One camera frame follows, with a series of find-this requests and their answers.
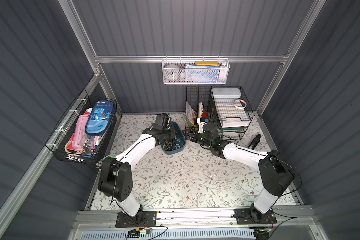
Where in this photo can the pink pencil case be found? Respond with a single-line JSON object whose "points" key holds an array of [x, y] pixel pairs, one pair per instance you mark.
{"points": [[80, 136]]}

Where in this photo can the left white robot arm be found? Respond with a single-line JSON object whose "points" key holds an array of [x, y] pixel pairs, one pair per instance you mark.
{"points": [[116, 179]]}

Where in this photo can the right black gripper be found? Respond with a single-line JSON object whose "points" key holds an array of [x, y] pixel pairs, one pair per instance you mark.
{"points": [[193, 135]]}

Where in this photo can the white tape roll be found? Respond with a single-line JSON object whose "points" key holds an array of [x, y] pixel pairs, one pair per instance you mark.
{"points": [[171, 72]]}

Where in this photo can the black stapler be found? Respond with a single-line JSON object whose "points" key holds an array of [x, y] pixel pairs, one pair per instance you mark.
{"points": [[255, 142]]}

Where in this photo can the black wire desk organizer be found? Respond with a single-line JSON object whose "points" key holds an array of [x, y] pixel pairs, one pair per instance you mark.
{"points": [[232, 117]]}

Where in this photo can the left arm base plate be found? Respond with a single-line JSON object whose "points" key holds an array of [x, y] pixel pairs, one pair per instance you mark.
{"points": [[142, 219]]}

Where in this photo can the blue white package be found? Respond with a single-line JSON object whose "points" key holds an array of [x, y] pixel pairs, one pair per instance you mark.
{"points": [[202, 74]]}

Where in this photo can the white wire wall basket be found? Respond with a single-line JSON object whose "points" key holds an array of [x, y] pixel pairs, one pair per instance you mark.
{"points": [[223, 75]]}

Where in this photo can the yellow case in basket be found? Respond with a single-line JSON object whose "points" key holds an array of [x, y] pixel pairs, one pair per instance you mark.
{"points": [[207, 63]]}

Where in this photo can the red folder in organizer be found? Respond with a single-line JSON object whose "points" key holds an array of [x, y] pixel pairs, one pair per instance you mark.
{"points": [[204, 114]]}

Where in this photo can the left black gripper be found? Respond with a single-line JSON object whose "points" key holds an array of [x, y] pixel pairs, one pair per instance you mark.
{"points": [[168, 141]]}

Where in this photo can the white box on organizer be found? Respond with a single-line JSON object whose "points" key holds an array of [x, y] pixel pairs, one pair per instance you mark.
{"points": [[226, 93]]}

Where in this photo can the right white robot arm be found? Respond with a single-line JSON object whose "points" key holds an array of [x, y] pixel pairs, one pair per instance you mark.
{"points": [[276, 178]]}

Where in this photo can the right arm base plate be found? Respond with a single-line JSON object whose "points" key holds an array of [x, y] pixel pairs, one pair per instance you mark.
{"points": [[253, 217]]}

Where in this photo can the black wire side basket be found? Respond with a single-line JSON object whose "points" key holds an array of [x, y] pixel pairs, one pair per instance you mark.
{"points": [[94, 150]]}

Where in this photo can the blue dinosaur pencil case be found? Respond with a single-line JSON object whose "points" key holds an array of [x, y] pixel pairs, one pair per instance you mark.
{"points": [[100, 118]]}

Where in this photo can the teal plastic storage box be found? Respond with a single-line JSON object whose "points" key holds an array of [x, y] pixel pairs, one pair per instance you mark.
{"points": [[175, 145]]}

